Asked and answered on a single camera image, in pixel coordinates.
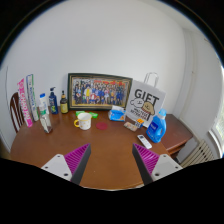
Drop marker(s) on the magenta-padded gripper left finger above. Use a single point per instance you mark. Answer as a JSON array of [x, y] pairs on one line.
[[75, 160]]

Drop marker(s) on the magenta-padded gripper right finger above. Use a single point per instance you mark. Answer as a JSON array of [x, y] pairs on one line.
[[148, 160]]

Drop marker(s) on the white remote control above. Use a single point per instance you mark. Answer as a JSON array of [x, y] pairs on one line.
[[144, 141]]

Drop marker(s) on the blue detergent bottle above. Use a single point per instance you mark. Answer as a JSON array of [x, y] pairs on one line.
[[156, 128]]

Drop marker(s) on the small puzzle cube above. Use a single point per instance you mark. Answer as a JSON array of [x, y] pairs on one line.
[[139, 123]]

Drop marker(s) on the small floral pouch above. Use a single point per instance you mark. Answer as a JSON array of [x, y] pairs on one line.
[[130, 126]]

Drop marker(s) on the flat round red coaster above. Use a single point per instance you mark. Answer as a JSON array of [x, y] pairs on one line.
[[101, 126]]

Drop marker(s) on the white radiator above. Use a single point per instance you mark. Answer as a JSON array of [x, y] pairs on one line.
[[199, 154]]

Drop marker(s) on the blue tissue pack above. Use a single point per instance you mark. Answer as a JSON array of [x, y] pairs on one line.
[[116, 115]]

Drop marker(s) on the amber pump bottle yellow label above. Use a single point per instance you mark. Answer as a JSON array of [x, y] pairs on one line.
[[64, 106]]

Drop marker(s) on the white paper gift bag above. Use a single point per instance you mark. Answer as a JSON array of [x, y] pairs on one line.
[[146, 100]]

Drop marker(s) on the dark blue pump bottle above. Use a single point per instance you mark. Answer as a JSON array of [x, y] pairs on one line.
[[53, 104]]

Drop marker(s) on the white tube blue cap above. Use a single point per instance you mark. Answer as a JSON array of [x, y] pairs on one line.
[[43, 100]]

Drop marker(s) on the framed group picture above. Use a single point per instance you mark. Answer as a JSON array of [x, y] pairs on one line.
[[99, 91]]

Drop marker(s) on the tall pink box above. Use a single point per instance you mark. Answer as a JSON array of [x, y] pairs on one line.
[[25, 103]]

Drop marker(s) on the wooden chair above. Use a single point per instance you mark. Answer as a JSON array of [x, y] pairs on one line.
[[15, 113]]

